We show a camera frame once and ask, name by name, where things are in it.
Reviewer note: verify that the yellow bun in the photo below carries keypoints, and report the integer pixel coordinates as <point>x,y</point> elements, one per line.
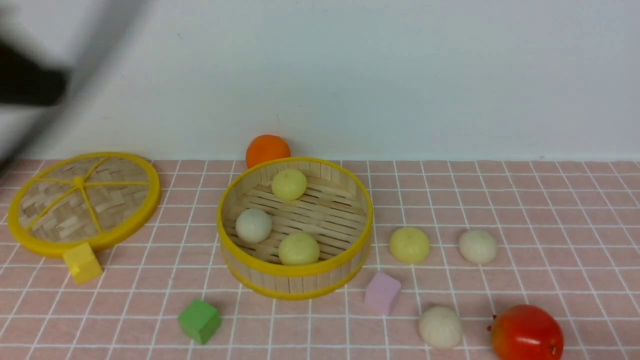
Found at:
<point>289,185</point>
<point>409,245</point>

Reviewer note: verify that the green cube block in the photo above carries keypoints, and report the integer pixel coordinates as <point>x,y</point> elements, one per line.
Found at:
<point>199,321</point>

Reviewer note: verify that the pink checkered tablecloth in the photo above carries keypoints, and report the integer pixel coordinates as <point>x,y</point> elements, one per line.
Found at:
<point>567,232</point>

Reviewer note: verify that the yellow bun front edge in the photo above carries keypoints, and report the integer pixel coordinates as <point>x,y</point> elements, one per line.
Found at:
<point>298,248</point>

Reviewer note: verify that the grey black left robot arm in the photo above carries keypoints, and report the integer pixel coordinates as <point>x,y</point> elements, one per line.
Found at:
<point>27,81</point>

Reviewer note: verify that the white bun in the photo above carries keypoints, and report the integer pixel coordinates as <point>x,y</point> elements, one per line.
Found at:
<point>253,226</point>
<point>478,246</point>
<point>441,328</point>

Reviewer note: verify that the yellow bamboo steamer basket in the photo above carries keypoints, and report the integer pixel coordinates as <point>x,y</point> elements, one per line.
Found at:
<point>336,209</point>

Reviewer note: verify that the pink cube block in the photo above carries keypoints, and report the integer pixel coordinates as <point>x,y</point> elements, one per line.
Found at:
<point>382,293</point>

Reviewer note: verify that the orange fruit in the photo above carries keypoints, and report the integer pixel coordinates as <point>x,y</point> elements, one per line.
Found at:
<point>265,148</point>

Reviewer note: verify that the yellow woven steamer lid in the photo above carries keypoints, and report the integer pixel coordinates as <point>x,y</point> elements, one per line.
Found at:
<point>98,198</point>

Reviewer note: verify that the yellow cube block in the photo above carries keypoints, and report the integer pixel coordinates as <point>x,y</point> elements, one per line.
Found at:
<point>82,263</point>

